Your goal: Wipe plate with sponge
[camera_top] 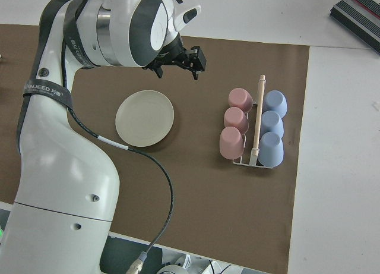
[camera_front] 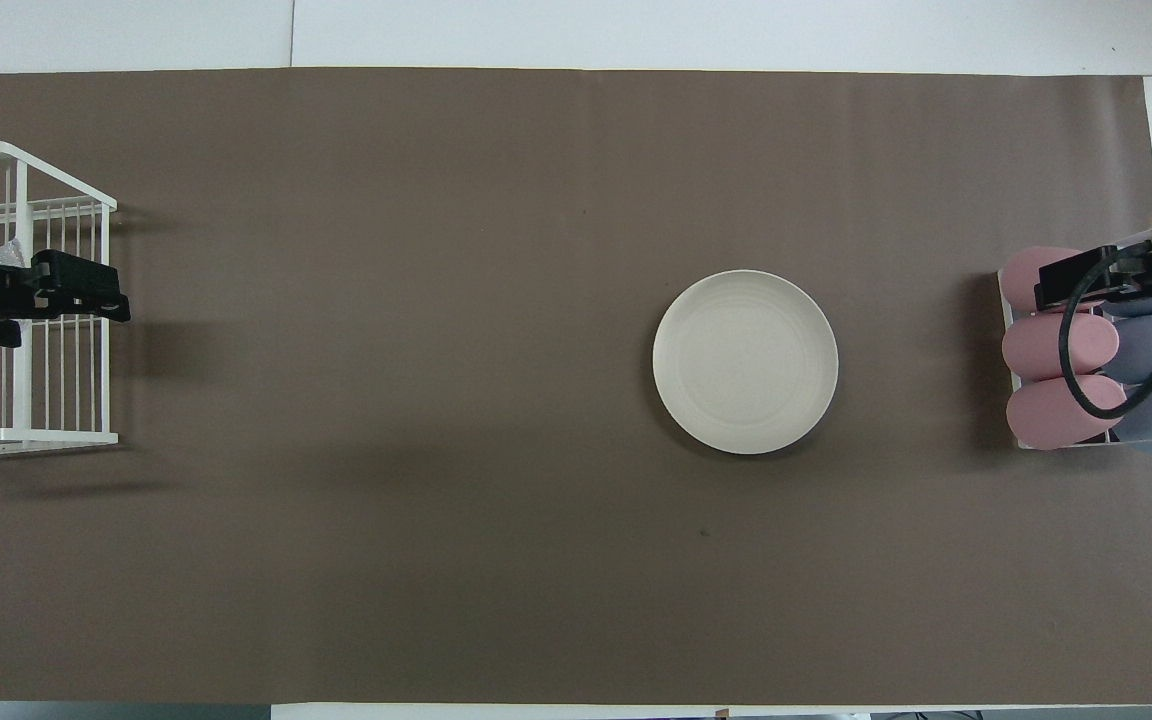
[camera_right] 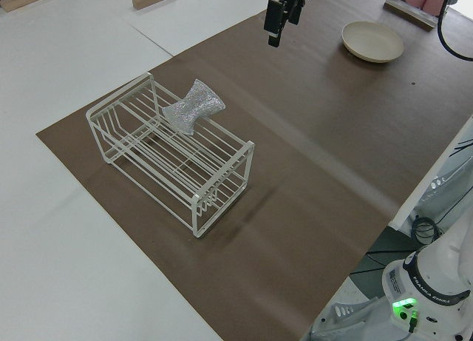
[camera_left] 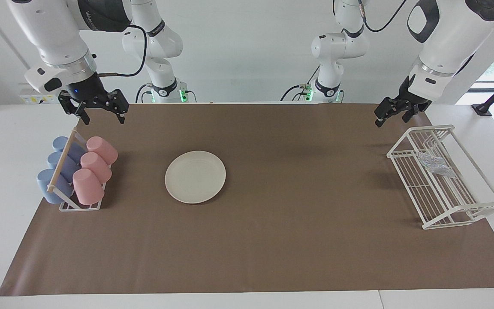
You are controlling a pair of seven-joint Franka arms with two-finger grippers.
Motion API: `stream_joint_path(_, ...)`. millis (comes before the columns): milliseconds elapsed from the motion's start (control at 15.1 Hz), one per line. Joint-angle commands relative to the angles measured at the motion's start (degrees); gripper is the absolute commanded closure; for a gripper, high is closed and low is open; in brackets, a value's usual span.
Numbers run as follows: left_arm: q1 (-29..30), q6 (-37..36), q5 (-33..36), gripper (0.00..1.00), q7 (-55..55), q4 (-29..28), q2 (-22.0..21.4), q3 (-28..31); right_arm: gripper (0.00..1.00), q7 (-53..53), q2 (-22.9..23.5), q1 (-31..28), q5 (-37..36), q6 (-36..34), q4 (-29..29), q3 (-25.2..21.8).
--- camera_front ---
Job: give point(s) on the pink cup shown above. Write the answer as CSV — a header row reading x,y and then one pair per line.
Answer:
x,y
1036,348
1051,415
1021,280

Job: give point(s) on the cream round plate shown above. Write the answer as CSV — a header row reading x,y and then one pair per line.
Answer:
x,y
744,362

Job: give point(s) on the brown table mat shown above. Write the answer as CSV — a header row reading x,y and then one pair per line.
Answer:
x,y
436,350

